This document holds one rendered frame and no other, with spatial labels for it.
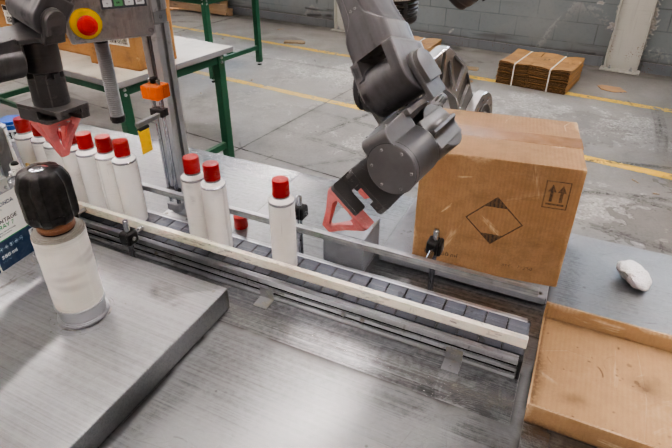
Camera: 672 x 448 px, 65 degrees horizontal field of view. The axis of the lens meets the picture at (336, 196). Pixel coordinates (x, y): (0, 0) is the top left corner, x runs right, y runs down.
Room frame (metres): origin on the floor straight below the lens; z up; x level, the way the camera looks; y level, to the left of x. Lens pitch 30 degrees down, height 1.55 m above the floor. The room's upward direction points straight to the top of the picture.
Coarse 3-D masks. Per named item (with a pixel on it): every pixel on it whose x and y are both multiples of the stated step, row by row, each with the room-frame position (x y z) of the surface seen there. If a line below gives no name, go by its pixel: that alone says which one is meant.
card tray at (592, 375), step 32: (544, 320) 0.76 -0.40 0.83; (576, 320) 0.75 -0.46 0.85; (608, 320) 0.72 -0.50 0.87; (544, 352) 0.68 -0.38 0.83; (576, 352) 0.68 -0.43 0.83; (608, 352) 0.68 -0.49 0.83; (640, 352) 0.68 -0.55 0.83; (544, 384) 0.61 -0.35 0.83; (576, 384) 0.61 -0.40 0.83; (608, 384) 0.61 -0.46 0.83; (640, 384) 0.61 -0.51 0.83; (544, 416) 0.53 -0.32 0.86; (576, 416) 0.54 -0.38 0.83; (608, 416) 0.54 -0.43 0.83; (640, 416) 0.54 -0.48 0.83
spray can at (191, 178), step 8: (184, 160) 0.95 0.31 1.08; (192, 160) 0.95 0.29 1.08; (184, 168) 0.96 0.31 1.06; (192, 168) 0.95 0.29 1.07; (200, 168) 0.97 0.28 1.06; (184, 176) 0.95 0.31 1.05; (192, 176) 0.95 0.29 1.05; (200, 176) 0.96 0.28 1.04; (184, 184) 0.95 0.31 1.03; (192, 184) 0.94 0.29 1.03; (184, 192) 0.95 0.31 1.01; (192, 192) 0.94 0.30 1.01; (200, 192) 0.95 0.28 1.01; (184, 200) 0.95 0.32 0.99; (192, 200) 0.94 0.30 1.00; (200, 200) 0.95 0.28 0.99; (192, 208) 0.94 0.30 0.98; (200, 208) 0.94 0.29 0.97; (192, 216) 0.94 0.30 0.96; (200, 216) 0.94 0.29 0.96; (192, 224) 0.94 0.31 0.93; (200, 224) 0.94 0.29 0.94; (192, 232) 0.94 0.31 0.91; (200, 232) 0.94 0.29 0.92
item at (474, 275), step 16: (160, 192) 1.05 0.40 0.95; (176, 192) 1.03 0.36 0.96; (240, 208) 0.96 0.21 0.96; (336, 240) 0.86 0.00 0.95; (352, 240) 0.84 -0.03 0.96; (400, 256) 0.80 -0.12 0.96; (416, 256) 0.79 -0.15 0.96; (448, 272) 0.76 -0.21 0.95; (464, 272) 0.75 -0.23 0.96; (480, 272) 0.75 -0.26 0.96; (512, 288) 0.71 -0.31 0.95; (528, 288) 0.70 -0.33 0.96
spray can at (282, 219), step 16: (272, 192) 0.86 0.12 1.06; (288, 192) 0.86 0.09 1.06; (272, 208) 0.85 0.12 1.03; (288, 208) 0.85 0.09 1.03; (272, 224) 0.85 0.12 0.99; (288, 224) 0.85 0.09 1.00; (272, 240) 0.86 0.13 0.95; (288, 240) 0.85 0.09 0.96; (272, 256) 0.86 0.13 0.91; (288, 256) 0.85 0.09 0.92
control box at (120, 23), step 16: (80, 0) 1.07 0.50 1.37; (96, 0) 1.09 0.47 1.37; (80, 16) 1.07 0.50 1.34; (96, 16) 1.08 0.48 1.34; (112, 16) 1.10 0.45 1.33; (128, 16) 1.11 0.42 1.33; (144, 16) 1.13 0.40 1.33; (96, 32) 1.08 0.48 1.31; (112, 32) 1.09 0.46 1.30; (128, 32) 1.11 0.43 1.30; (144, 32) 1.13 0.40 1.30
